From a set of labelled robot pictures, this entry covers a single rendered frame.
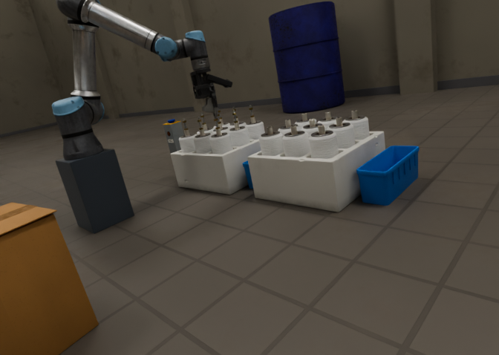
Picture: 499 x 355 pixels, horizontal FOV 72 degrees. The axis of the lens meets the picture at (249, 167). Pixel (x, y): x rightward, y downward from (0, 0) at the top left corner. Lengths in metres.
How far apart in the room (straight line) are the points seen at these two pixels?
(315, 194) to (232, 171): 0.45
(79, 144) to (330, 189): 0.96
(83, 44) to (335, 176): 1.12
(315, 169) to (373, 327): 0.58
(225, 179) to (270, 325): 0.85
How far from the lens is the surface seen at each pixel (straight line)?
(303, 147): 1.25
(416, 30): 3.62
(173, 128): 1.86
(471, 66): 3.66
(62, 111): 1.50
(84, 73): 1.62
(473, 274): 0.92
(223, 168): 1.49
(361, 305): 0.81
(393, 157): 1.47
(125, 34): 1.44
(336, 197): 1.17
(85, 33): 1.62
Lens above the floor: 0.51
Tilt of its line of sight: 16 degrees down
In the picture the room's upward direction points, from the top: 11 degrees counter-clockwise
